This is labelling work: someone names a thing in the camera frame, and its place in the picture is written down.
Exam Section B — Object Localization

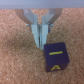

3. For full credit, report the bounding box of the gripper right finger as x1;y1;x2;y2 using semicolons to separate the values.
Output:
39;8;64;50

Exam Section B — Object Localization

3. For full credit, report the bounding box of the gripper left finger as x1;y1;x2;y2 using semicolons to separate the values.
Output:
15;8;42;49

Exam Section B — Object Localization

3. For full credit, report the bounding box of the purple block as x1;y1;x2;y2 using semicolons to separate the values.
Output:
42;41;71;73

